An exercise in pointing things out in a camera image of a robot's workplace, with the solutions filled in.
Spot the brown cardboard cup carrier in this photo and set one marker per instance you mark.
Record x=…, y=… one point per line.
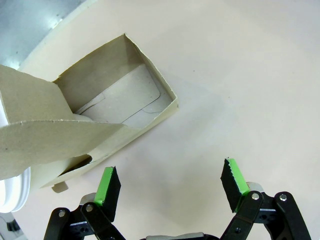
x=50, y=135

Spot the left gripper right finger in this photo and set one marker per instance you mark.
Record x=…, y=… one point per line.
x=235, y=185

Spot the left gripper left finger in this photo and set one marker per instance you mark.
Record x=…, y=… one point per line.
x=108, y=197

